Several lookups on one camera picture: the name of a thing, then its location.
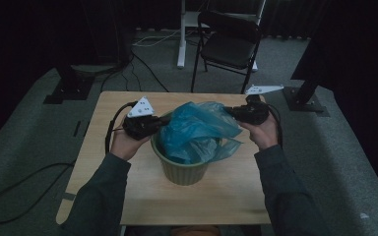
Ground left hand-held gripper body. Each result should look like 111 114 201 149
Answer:
122 95 162 142

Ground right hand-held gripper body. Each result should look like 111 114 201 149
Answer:
232 84 285 126

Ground blue plastic bag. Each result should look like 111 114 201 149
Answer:
158 100 244 165

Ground green ribbed bin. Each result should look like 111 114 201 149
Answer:
150 110 224 187

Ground person's right hand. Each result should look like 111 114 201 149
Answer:
236 112 281 151

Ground person's left hand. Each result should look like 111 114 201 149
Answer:
109 117 153 162

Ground black stand base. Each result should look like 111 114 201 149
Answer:
282 78 331 118
42 63 96 105

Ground black folding chair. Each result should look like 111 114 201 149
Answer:
190 11 265 94

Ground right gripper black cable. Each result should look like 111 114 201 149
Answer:
266 103 284 148

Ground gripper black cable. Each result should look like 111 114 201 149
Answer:
266 103 284 148
103 100 139 155

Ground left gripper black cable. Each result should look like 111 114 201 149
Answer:
103 100 139 155

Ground thin black floor cables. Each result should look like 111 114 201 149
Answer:
99 48 170 93

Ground white floor cable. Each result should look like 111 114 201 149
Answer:
132 28 182 48

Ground black floor cable loop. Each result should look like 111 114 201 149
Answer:
0 161 77 226

